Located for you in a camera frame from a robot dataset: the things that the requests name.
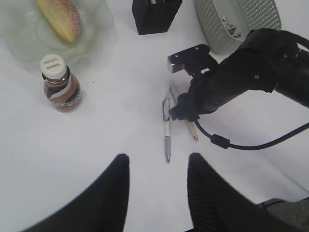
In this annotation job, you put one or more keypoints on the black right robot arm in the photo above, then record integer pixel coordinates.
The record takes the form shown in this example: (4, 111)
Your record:
(267, 60)

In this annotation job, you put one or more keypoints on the large paper ball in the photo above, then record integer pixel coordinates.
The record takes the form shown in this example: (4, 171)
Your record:
(230, 27)

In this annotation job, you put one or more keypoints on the green wavy glass plate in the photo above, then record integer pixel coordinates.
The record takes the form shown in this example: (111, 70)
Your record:
(28, 37)

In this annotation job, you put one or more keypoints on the grey grip pen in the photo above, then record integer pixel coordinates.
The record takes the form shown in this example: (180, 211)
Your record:
(166, 119)

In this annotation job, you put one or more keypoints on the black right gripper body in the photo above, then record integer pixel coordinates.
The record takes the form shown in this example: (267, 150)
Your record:
(231, 78)

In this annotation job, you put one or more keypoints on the brown Nescafe coffee bottle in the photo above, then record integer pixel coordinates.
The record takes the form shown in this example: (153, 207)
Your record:
(61, 87)

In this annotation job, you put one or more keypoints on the yellow-green pen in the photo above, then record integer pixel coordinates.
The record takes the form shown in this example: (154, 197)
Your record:
(190, 125)

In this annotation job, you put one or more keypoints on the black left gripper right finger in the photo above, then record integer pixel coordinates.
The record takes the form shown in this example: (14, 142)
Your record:
(215, 206)

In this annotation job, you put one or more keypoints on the sugared bread roll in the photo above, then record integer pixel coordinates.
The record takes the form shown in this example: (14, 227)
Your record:
(62, 16)

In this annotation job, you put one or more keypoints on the black mesh pen holder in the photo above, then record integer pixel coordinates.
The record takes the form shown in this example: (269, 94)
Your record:
(154, 16)

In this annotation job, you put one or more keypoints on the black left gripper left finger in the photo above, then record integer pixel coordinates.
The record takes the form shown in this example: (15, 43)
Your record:
(102, 207)

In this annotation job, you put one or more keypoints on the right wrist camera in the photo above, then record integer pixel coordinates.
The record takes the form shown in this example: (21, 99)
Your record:
(193, 60)

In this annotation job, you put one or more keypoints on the green plastic basket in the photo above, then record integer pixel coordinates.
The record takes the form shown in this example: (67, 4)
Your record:
(246, 14)

